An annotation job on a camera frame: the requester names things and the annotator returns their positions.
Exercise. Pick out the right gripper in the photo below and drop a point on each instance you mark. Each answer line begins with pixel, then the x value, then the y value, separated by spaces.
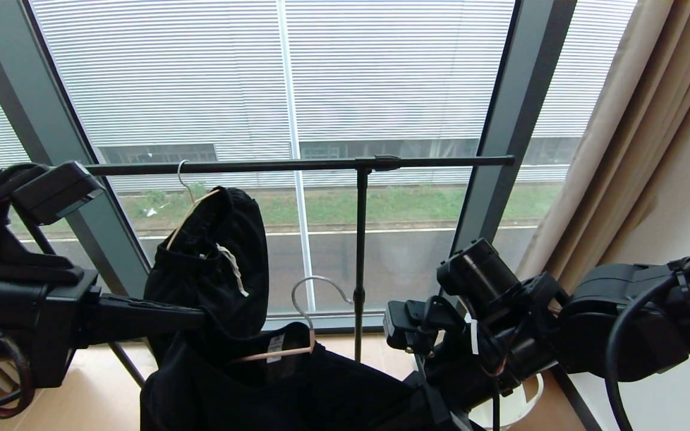
pixel 501 359

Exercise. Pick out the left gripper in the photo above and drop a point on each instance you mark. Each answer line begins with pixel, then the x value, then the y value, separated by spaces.
pixel 33 323

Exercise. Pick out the black shorts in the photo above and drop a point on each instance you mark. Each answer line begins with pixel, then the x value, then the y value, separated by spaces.
pixel 213 281

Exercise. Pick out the pink clothes hanger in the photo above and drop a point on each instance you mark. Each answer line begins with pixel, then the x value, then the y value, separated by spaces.
pixel 180 173
pixel 294 299

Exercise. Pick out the black garment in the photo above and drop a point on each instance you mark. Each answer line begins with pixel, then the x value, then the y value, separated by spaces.
pixel 291 395

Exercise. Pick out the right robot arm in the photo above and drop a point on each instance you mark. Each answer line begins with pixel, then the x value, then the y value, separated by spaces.
pixel 620 323

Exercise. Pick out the white laundry basket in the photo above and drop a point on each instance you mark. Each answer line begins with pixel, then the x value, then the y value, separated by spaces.
pixel 521 401

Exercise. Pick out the black clothes rack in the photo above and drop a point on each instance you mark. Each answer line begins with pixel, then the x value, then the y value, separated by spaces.
pixel 261 164

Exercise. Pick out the window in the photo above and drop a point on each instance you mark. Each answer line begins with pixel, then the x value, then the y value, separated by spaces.
pixel 171 72

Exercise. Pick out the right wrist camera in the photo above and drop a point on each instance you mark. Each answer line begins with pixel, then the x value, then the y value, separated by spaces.
pixel 411 326

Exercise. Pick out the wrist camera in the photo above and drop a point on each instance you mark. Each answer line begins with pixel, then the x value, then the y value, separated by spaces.
pixel 51 191
pixel 411 326

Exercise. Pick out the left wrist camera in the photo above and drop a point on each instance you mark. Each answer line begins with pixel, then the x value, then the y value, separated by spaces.
pixel 51 191

